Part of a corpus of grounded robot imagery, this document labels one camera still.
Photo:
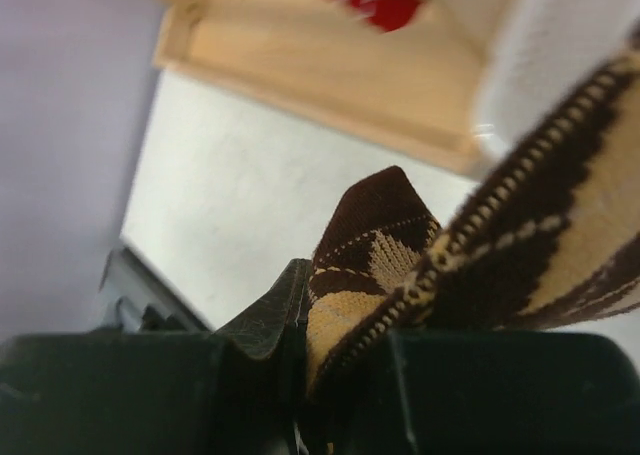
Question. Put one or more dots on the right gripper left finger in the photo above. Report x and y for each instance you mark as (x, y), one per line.
(166, 388)

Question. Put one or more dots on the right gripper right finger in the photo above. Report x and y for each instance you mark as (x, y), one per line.
(496, 393)

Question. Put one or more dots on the brown argyle sock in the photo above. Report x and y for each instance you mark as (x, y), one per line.
(550, 238)

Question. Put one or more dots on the wooden hanger rack stand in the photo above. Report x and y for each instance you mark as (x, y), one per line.
(410, 90)

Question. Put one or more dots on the white plastic basket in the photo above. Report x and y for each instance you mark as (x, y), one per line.
(543, 48)

